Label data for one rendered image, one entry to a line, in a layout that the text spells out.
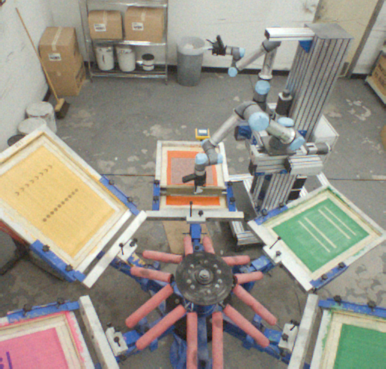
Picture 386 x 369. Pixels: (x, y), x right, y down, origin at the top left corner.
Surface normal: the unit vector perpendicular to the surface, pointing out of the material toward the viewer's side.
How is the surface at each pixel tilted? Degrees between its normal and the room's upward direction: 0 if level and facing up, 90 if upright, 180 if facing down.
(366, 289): 0
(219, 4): 90
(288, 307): 0
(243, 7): 90
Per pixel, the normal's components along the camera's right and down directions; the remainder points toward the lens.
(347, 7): 0.04, 0.72
